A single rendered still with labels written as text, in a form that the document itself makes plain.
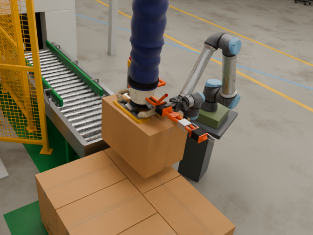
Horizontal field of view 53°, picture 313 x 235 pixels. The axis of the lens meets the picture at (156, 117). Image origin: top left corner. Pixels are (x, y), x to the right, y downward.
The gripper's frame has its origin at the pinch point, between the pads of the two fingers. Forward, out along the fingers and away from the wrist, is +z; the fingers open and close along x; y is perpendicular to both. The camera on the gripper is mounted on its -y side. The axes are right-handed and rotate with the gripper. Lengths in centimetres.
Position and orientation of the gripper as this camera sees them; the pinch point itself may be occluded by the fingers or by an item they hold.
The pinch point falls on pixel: (165, 110)
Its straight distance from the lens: 218.0
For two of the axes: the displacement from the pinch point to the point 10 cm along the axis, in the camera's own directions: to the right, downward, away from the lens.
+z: -8.0, 2.6, -5.5
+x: 1.0, -8.3, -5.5
